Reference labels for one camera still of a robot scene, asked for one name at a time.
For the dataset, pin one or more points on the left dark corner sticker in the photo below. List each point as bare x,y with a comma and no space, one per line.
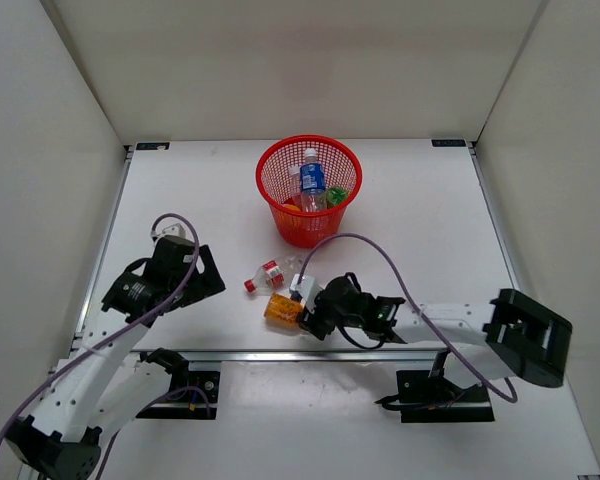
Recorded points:
152,146

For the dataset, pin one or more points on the clear red-label cola bottle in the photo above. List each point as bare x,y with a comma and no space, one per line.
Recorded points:
275,274

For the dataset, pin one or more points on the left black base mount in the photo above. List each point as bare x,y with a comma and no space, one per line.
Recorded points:
192,393

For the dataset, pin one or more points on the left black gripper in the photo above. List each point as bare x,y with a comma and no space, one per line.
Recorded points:
208,282

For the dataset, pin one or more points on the dark corner sticker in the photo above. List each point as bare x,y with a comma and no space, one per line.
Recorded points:
152,146
448,143

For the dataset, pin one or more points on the aluminium table edge rail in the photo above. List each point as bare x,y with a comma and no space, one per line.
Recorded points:
296,356

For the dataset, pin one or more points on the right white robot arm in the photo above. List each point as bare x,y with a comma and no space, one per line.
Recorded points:
512,335

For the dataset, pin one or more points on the orange juice bottle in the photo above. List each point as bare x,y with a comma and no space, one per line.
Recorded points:
291,205
282,311

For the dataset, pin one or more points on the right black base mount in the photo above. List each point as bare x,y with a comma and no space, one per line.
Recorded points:
427,397

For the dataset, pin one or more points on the blue-label water bottle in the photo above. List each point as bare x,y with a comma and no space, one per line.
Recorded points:
312,183

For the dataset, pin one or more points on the green soda bottle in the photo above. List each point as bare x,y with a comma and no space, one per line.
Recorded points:
335,196

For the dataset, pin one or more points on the clear water bottle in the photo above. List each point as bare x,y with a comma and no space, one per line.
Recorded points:
295,185

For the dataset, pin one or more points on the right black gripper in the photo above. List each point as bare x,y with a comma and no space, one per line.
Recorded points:
314,320

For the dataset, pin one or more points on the right dark corner sticker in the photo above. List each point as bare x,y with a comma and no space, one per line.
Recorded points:
448,143

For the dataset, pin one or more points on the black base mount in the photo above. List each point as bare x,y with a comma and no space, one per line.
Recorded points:
427,397
192,393

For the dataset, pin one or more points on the red plastic mesh basket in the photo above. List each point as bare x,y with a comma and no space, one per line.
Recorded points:
342,169

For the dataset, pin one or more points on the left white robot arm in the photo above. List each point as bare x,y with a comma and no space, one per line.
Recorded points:
63,437

